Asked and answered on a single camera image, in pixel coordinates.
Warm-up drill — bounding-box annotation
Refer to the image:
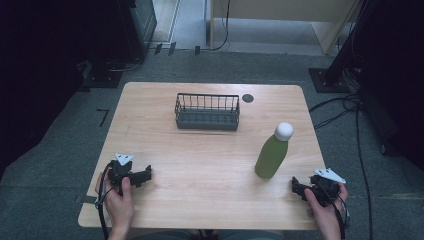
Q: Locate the black flat stand base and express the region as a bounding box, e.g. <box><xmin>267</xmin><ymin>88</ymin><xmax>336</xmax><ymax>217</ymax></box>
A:
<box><xmin>77</xmin><ymin>59</ymin><xmax>124</xmax><ymax>93</ymax></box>

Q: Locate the black floor cable bundle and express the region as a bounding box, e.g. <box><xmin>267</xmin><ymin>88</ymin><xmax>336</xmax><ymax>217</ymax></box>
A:
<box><xmin>308</xmin><ymin>93</ymin><xmax>365</xmax><ymax>131</ymax></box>

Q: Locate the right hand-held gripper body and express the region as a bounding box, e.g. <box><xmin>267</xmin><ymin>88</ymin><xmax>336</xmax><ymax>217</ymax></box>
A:
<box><xmin>306</xmin><ymin>167</ymin><xmax>347</xmax><ymax>208</ymax></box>

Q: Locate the black wire basket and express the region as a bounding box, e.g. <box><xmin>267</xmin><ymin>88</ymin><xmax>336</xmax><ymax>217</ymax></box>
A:
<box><xmin>174</xmin><ymin>92</ymin><xmax>241</xmax><ymax>132</ymax></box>

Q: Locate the black metal stand with base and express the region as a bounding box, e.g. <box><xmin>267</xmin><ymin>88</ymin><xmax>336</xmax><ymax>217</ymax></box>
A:
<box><xmin>308</xmin><ymin>0</ymin><xmax>381</xmax><ymax>94</ymax></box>

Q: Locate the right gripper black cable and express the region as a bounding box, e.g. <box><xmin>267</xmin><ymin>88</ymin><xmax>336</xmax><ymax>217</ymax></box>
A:
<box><xmin>319</xmin><ymin>182</ymin><xmax>351</xmax><ymax>240</ymax></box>

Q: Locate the person's left hand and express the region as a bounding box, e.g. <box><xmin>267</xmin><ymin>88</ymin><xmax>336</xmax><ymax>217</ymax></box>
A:
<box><xmin>95</xmin><ymin>172</ymin><xmax>136</xmax><ymax>232</ymax></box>

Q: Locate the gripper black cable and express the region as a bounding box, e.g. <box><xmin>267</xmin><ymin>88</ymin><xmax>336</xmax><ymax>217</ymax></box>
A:
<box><xmin>94</xmin><ymin>161</ymin><xmax>114</xmax><ymax>240</ymax></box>
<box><xmin>319</xmin><ymin>182</ymin><xmax>351</xmax><ymax>240</ymax></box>

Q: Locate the green bottle with white cap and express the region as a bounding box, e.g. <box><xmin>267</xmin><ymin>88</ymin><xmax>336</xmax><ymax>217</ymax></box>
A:
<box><xmin>254</xmin><ymin>121</ymin><xmax>295</xmax><ymax>180</ymax></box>

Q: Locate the dark tape strip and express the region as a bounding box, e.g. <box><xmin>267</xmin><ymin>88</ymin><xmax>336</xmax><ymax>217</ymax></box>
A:
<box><xmin>74</xmin><ymin>194</ymin><xmax>98</xmax><ymax>205</ymax></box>

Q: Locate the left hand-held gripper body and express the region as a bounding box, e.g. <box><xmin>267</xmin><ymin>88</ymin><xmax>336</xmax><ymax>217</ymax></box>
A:
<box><xmin>107</xmin><ymin>152</ymin><xmax>144</xmax><ymax>188</ymax></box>

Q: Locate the long black floor cable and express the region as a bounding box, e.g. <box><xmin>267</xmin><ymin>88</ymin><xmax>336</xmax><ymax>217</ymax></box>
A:
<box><xmin>355</xmin><ymin>109</ymin><xmax>374</xmax><ymax>240</ymax></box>

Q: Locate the thin hanging black cable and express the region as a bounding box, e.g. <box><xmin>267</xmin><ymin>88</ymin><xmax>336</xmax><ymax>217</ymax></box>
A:
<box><xmin>211</xmin><ymin>0</ymin><xmax>232</xmax><ymax>52</ymax></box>

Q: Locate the dark equipment cabinet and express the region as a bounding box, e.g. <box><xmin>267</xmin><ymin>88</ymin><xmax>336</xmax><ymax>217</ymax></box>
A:
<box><xmin>114</xmin><ymin>0</ymin><xmax>158</xmax><ymax>63</ymax></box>

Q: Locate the person's right hand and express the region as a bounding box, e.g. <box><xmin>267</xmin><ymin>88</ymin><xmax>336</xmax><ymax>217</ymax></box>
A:
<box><xmin>303</xmin><ymin>182</ymin><xmax>350</xmax><ymax>232</ymax></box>

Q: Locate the beige wooden partition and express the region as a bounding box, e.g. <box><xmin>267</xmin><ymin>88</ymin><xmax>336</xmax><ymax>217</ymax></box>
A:
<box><xmin>209</xmin><ymin>0</ymin><xmax>362</xmax><ymax>56</ymax></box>

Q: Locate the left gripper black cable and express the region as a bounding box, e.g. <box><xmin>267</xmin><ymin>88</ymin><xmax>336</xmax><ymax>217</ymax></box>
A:
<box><xmin>94</xmin><ymin>161</ymin><xmax>114</xmax><ymax>240</ymax></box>

